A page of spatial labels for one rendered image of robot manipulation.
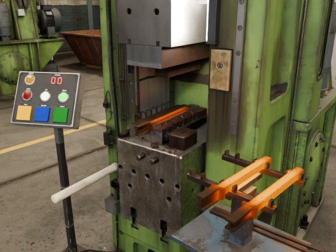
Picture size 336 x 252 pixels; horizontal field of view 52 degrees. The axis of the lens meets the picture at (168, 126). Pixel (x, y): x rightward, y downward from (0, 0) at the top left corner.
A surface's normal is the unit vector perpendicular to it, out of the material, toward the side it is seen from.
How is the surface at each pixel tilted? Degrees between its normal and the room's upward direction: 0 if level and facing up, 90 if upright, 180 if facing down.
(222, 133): 90
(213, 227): 0
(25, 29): 79
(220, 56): 90
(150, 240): 90
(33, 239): 0
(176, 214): 90
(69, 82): 60
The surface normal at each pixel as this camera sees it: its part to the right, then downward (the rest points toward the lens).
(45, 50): 0.65, 0.26
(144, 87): 0.82, 0.19
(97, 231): 0.00, -0.94
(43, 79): -0.15, -0.18
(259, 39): -0.57, 0.28
